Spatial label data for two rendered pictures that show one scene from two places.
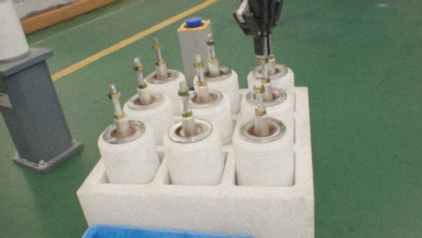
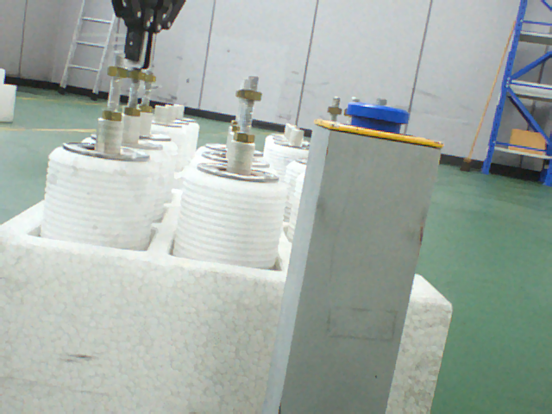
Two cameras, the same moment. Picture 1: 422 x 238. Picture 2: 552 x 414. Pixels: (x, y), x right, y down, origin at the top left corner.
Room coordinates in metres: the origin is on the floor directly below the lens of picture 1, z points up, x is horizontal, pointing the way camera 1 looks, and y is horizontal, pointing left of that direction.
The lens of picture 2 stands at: (1.36, -0.20, 0.32)
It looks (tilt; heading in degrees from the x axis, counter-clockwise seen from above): 9 degrees down; 159
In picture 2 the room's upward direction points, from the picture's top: 10 degrees clockwise
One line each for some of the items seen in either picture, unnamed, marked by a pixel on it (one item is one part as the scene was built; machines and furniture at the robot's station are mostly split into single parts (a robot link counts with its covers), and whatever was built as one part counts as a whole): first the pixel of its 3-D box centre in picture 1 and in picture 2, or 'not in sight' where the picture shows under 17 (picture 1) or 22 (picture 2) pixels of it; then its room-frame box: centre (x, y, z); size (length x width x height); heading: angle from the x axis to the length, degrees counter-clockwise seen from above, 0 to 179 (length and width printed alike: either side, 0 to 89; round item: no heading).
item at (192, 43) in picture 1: (202, 83); (330, 360); (0.99, 0.00, 0.16); 0.07 x 0.07 x 0.31; 75
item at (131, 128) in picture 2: (265, 90); (128, 130); (0.66, -0.11, 0.26); 0.02 x 0.02 x 0.03
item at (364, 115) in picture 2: (194, 22); (376, 121); (0.99, 0.00, 0.32); 0.04 x 0.04 x 0.02
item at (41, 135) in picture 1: (32, 109); not in sight; (1.00, 0.47, 0.15); 0.15 x 0.15 x 0.30; 53
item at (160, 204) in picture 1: (214, 168); (213, 300); (0.69, 0.00, 0.09); 0.39 x 0.39 x 0.18; 75
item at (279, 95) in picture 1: (266, 96); (127, 142); (0.66, -0.11, 0.25); 0.08 x 0.08 x 0.01
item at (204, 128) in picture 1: (190, 131); (234, 151); (0.58, 0.03, 0.25); 0.08 x 0.08 x 0.01
